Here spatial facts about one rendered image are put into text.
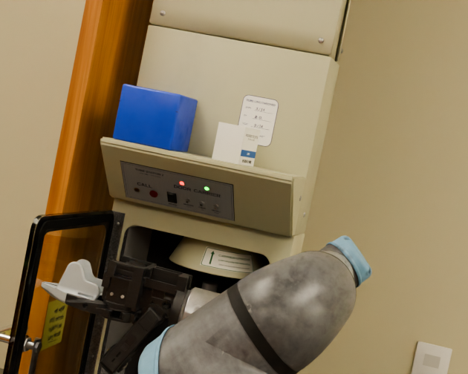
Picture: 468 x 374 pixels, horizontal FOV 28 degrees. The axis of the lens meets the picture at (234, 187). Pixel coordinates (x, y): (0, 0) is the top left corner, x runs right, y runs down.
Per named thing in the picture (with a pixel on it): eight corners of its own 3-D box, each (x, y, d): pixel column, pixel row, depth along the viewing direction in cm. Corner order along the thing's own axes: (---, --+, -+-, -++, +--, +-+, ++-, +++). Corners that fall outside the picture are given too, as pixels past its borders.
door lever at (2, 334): (44, 342, 142) (47, 326, 142) (16, 353, 133) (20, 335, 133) (13, 334, 143) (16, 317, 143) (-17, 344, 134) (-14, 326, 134)
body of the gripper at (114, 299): (119, 254, 137) (197, 274, 135) (106, 310, 137) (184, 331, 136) (103, 259, 129) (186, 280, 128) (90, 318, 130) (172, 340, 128)
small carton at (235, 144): (226, 161, 153) (234, 125, 152) (253, 166, 150) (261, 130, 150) (211, 158, 148) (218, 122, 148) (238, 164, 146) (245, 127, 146)
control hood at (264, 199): (113, 196, 160) (124, 139, 160) (295, 237, 153) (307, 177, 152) (87, 197, 149) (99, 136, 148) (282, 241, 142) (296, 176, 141)
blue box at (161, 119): (132, 141, 158) (143, 89, 158) (188, 152, 156) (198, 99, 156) (111, 138, 149) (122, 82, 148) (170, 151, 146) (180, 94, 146)
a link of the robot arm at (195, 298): (212, 340, 135) (201, 351, 127) (182, 332, 136) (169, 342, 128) (224, 290, 134) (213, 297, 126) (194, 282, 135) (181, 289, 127)
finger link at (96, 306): (74, 288, 134) (131, 303, 133) (72, 300, 134) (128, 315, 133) (63, 292, 130) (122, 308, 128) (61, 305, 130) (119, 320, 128)
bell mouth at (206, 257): (185, 253, 177) (190, 225, 177) (274, 274, 173) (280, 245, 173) (155, 260, 160) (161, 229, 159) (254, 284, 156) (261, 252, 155)
